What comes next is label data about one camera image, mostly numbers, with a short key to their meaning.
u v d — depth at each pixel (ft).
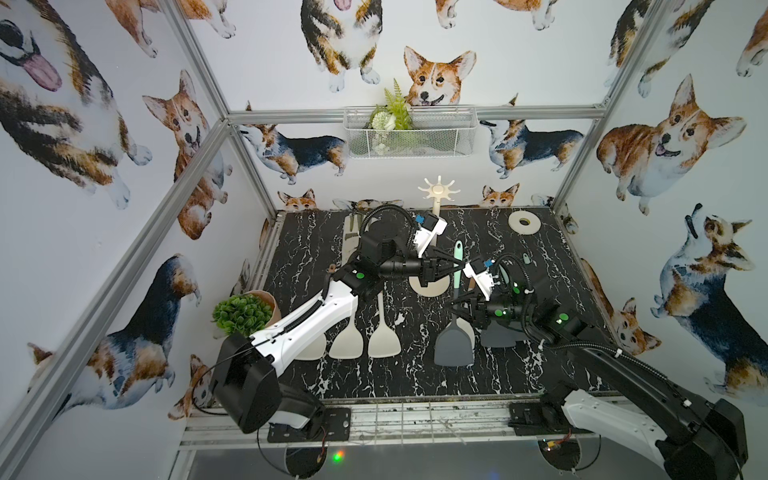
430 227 1.96
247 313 2.49
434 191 2.32
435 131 3.03
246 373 1.32
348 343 2.81
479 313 2.05
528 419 2.41
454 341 2.33
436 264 1.93
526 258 3.49
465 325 2.23
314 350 2.73
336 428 2.41
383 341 2.83
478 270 2.10
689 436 1.30
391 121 2.68
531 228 3.82
